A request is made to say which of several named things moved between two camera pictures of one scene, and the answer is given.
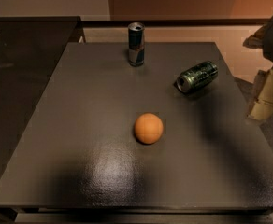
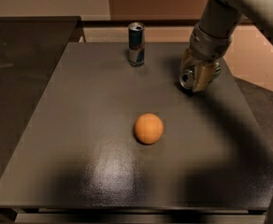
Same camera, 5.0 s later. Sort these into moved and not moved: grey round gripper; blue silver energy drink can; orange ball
Moved: grey round gripper
Not moved: blue silver energy drink can; orange ball
